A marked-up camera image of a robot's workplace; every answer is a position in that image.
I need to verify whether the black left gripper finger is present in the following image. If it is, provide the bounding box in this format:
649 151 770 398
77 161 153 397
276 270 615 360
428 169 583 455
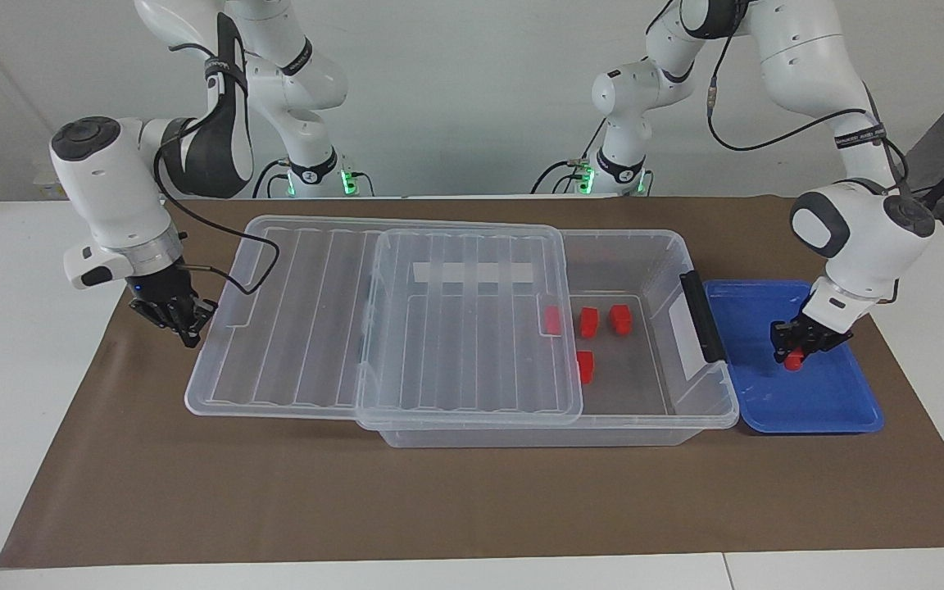
804 332 855 359
770 322 799 366

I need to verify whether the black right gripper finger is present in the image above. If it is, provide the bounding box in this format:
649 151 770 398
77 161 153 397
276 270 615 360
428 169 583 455
129 298 179 331
179 297 220 350

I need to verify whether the clear plastic box lid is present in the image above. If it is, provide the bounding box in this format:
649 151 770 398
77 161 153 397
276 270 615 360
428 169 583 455
184 215 585 429

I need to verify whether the blue plastic tray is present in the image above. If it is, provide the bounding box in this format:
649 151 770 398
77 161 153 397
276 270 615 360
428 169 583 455
701 279 885 435

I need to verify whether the clear plastic storage box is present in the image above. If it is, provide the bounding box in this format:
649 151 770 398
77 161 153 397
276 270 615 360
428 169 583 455
357 228 741 449

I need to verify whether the brown table mat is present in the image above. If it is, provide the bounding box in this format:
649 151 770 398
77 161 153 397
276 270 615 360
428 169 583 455
0 195 944 569

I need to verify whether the black box latch handle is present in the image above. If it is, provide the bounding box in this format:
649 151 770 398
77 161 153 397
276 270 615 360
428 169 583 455
678 270 728 364

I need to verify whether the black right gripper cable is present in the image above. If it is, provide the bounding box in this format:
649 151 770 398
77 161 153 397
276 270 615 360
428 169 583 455
152 41 281 296

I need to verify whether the white wall socket box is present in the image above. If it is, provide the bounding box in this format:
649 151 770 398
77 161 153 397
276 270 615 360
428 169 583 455
34 160 63 199

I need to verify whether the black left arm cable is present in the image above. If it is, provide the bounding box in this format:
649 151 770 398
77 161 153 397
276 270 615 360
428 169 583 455
706 25 911 304

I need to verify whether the black base cable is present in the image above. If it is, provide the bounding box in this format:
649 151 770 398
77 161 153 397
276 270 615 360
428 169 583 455
531 123 653 196
251 156 376 199

